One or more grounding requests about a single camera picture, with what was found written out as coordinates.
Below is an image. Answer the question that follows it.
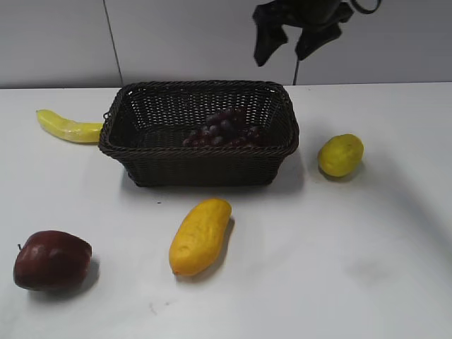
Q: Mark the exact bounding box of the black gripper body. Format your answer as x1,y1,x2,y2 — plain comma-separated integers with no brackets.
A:
252,0,352,31

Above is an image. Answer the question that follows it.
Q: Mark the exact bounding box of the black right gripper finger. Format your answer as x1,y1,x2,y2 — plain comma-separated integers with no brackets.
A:
254,23,288,67

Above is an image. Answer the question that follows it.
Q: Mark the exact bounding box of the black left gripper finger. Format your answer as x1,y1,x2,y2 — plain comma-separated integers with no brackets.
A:
295,23,342,60

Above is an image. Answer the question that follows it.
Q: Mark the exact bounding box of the purple grape bunch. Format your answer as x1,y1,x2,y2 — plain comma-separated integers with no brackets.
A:
182,107,265,148

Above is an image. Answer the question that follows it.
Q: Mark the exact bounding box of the dark wicker basket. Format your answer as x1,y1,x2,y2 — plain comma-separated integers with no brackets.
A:
99,81,299,187

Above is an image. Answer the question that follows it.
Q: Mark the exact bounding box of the yellow-green lemon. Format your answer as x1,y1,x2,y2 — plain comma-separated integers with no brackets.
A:
317,134,364,178

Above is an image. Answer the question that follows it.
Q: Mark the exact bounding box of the yellow mango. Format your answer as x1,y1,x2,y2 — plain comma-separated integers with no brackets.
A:
169,198,232,277

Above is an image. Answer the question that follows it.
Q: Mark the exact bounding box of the yellow banana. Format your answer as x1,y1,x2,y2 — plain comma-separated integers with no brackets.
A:
36,109,103,143

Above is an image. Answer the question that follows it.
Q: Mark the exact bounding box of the red apple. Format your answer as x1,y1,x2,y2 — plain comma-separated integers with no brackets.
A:
13,230,93,292

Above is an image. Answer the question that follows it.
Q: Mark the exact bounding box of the black cable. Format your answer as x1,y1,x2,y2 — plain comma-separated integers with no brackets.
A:
349,0,383,15

